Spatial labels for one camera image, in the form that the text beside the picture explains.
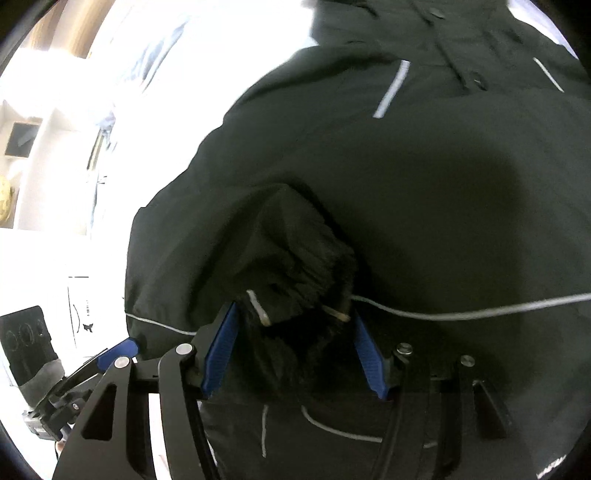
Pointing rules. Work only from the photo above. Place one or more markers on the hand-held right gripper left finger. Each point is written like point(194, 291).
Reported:
point(221, 346)

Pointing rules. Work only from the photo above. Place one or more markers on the white cardboard box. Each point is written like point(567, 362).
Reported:
point(87, 314)

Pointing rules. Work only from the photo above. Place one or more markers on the wooden slatted headboard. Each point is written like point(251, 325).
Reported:
point(83, 23)

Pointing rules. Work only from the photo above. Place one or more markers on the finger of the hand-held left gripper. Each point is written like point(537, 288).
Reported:
point(117, 350)

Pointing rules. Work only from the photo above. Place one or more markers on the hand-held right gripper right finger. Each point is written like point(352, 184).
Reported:
point(369, 360)

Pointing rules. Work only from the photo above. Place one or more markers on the yellow round object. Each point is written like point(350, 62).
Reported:
point(4, 198)

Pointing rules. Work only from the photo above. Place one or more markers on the black jacket with grey piping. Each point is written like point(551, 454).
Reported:
point(415, 194)

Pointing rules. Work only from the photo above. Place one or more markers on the white wall shelf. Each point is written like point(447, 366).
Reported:
point(55, 161)

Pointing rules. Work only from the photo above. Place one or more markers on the black device with round dials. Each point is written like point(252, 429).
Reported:
point(25, 346)

